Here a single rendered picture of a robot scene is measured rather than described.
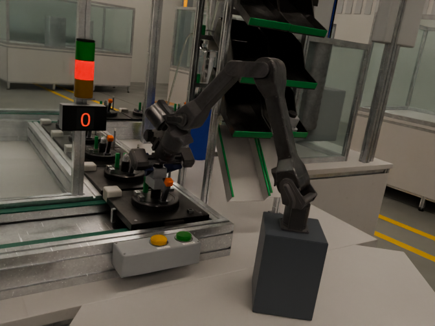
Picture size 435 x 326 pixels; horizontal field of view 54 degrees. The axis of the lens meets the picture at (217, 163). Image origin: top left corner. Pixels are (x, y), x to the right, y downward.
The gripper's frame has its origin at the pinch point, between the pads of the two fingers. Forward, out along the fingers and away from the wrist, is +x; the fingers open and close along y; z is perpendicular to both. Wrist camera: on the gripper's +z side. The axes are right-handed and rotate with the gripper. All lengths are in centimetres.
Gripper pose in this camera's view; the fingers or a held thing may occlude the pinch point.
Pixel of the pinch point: (156, 167)
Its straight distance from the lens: 125.0
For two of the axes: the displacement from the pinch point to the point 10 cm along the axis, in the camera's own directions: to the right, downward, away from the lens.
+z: -3.5, -8.2, 4.6
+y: -8.4, 0.5, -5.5
